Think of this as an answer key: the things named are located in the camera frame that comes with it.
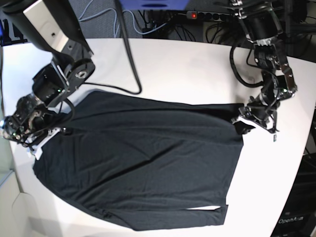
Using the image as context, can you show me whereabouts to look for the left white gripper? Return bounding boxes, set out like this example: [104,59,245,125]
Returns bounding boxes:
[230,98,280,143]

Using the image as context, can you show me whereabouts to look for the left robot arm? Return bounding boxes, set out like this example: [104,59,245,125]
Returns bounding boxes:
[223,0,297,135]

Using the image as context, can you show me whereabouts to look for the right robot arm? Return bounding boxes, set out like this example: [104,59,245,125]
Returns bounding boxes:
[0,0,95,158]

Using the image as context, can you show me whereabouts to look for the black power strip red switch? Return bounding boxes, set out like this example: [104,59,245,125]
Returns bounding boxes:
[185,11,234,23]

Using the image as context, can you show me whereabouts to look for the blue plastic box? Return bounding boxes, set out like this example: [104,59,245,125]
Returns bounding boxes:
[120,0,189,10]

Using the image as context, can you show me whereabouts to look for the black OpenArm equipment case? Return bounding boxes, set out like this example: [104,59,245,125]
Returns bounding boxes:
[271,153,316,237]

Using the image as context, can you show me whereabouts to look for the black long-sleeve T-shirt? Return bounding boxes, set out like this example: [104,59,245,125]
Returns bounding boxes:
[33,91,243,231]

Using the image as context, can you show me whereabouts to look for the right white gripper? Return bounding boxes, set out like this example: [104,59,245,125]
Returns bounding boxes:
[17,116,72,153]

